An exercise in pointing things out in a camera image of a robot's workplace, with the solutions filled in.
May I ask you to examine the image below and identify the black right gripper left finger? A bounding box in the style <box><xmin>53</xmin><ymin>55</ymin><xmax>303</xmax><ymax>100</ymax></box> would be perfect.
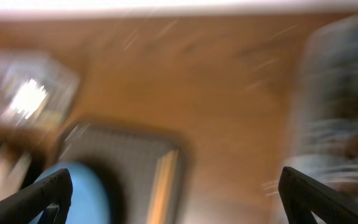
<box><xmin>0</xmin><ymin>169</ymin><xmax>73</xmax><ymax>223</ymax></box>

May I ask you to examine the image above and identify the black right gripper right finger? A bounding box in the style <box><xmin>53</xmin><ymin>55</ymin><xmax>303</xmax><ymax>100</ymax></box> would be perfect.
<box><xmin>278</xmin><ymin>166</ymin><xmax>358</xmax><ymax>224</ymax></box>

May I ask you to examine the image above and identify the dark blue plate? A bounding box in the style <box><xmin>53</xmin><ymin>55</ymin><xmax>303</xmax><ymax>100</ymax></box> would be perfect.
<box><xmin>37</xmin><ymin>161</ymin><xmax>112</xmax><ymax>224</ymax></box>

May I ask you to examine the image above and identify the aluminium foil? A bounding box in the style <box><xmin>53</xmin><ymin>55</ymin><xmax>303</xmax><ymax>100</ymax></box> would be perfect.
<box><xmin>1</xmin><ymin>79</ymin><xmax>49</xmax><ymax>119</ymax></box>

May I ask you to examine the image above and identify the grey dishwasher rack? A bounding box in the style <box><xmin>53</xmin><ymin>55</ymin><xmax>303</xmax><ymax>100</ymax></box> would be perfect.
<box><xmin>285</xmin><ymin>15</ymin><xmax>358</xmax><ymax>201</ymax></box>

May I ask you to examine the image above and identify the dark brown serving tray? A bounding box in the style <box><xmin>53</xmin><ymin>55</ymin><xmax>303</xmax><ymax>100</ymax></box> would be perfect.
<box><xmin>58</xmin><ymin>121</ymin><xmax>188</xmax><ymax>224</ymax></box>

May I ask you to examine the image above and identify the clear plastic bin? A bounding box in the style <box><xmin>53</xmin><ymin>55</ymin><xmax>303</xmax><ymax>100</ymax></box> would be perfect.
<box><xmin>0</xmin><ymin>49</ymin><xmax>80</xmax><ymax>130</ymax></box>

